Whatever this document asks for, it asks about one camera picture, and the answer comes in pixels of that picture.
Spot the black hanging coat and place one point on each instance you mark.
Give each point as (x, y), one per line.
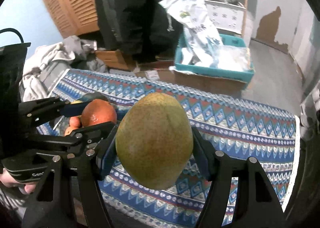
(140, 29)

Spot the green yellow mango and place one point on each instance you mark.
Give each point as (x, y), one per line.
(154, 141)

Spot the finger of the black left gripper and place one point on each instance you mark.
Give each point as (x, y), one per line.
(85, 132)
(37, 112)

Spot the brown cardboard box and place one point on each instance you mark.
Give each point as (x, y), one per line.
(208, 84)

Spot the yellow apple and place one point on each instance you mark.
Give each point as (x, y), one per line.
(76, 102)

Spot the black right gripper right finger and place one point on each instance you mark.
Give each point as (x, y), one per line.
(257, 204)

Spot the small orange tangerine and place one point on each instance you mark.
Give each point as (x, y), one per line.
(75, 121)

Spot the person's left hand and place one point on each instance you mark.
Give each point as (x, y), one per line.
(8, 181)

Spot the grey white clothes pile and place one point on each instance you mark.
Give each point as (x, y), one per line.
(47, 65)

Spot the black bag with handle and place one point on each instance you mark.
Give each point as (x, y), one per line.
(12, 64)

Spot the large orange with stem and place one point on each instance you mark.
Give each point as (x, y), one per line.
(69, 130)

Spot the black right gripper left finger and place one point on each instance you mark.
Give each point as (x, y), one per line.
(52, 203)

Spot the blue patterned tablecloth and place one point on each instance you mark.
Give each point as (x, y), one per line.
(238, 127)

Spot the white patterned box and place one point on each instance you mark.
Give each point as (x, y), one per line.
(226, 16)

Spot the clear plastic bag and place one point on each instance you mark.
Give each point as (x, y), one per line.
(231, 58)

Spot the teal plastic bin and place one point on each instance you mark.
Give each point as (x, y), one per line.
(245, 76)

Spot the wooden drawer box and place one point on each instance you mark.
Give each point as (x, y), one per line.
(116, 59)

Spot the white printed plastic bag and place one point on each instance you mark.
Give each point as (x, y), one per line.
(201, 36)

